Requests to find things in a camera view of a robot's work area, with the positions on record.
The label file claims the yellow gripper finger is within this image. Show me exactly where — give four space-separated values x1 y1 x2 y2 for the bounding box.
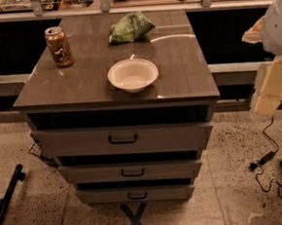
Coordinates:
241 17 264 44
251 57 282 117

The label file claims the white paper bowl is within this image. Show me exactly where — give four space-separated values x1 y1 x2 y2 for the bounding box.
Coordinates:
107 58 159 93

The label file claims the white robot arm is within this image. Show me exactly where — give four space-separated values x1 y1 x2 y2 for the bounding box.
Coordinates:
241 0 282 117

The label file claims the green jalapeno chip bag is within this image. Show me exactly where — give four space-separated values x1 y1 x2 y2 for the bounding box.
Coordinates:
109 11 155 44

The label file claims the grey drawer cabinet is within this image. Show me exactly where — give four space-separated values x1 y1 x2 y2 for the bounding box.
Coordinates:
15 10 220 204

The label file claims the gold patterned drink can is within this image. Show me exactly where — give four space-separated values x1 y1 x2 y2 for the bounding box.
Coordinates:
44 26 75 67

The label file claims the bottom grey drawer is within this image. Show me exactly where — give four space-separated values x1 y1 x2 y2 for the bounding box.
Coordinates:
76 185 194 205

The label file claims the grey drawer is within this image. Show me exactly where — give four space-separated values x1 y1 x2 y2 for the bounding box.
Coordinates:
58 160 201 184
76 185 194 205
31 122 212 157

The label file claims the middle grey drawer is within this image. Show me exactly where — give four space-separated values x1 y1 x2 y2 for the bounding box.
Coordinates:
58 160 201 184

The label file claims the top grey drawer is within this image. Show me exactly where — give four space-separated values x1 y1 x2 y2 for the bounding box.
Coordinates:
31 122 212 157

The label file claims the black left stand leg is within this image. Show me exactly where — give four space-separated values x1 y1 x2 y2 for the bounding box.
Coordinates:
0 164 26 225

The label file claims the black wire basket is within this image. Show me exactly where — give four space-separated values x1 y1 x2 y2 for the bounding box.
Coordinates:
29 142 58 169

